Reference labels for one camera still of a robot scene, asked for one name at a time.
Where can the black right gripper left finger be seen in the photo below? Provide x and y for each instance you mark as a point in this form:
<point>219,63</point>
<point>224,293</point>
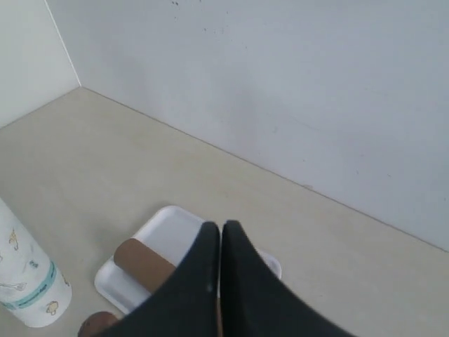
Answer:
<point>185,304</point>

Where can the brown cardboard tube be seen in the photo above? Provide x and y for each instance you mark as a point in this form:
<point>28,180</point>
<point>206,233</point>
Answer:
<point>145,266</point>

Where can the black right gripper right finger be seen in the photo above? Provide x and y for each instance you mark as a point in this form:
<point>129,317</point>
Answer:
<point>254,302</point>

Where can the wooden paper towel holder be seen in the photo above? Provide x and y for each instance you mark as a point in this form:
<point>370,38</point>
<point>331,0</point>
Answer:
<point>96,323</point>

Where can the white rectangular plastic tray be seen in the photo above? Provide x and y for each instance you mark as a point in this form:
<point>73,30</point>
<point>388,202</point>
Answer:
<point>170,233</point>

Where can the white printed paper towel roll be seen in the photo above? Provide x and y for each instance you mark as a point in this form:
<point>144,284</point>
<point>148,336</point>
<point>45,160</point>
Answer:
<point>33,289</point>

